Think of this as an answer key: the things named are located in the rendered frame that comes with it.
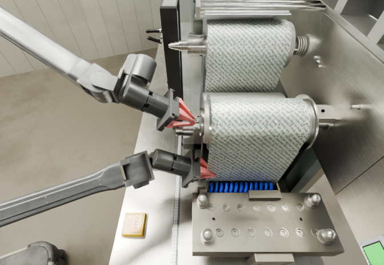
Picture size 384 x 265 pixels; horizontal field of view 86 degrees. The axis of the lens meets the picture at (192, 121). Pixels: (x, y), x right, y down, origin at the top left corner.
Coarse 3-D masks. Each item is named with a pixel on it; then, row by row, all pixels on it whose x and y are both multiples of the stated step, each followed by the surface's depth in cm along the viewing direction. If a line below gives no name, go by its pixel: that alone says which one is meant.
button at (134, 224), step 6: (126, 216) 70; (132, 216) 70; (138, 216) 70; (144, 216) 70; (126, 222) 68; (132, 222) 68; (138, 222) 68; (144, 222) 69; (126, 228) 67; (132, 228) 67; (138, 228) 67; (144, 228) 69; (126, 234) 66; (132, 234) 66; (138, 234) 66
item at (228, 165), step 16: (208, 160) 57; (224, 160) 57; (240, 160) 57; (256, 160) 57; (272, 160) 57; (288, 160) 57; (224, 176) 64; (240, 176) 64; (256, 176) 64; (272, 176) 64
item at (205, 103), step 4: (204, 100) 54; (204, 104) 51; (204, 108) 51; (208, 108) 50; (308, 108) 50; (204, 112) 51; (208, 112) 50; (208, 116) 49; (208, 120) 49; (312, 120) 49; (208, 124) 49; (312, 124) 49; (208, 128) 49; (204, 132) 51; (208, 132) 50; (204, 136) 51; (208, 136) 51; (308, 136) 50; (204, 140) 52
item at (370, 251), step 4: (372, 244) 41; (376, 244) 40; (380, 244) 39; (364, 248) 43; (368, 248) 42; (372, 248) 41; (376, 248) 40; (380, 248) 39; (368, 252) 42; (372, 252) 41; (376, 252) 40; (380, 252) 39; (368, 256) 42; (372, 256) 41; (376, 256) 40; (380, 256) 39; (372, 260) 41; (376, 260) 40; (380, 260) 39; (372, 264) 41; (376, 264) 40; (380, 264) 39
